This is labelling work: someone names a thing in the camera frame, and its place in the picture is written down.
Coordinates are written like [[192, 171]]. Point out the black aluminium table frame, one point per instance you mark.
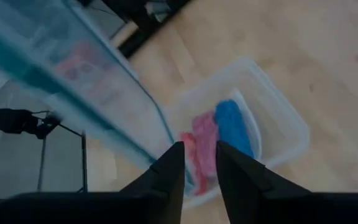
[[141, 34]]

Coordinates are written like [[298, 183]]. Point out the clear lid teal seal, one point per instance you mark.
[[73, 102]]

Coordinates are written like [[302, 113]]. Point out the blue bandage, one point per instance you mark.
[[232, 124]]

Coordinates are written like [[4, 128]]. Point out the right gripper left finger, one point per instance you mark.
[[169, 183]]

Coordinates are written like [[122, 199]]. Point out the pink bandage roll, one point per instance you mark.
[[205, 140]]

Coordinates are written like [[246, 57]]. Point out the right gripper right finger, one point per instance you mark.
[[241, 186]]

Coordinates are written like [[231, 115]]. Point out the clear plastic container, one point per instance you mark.
[[284, 130]]

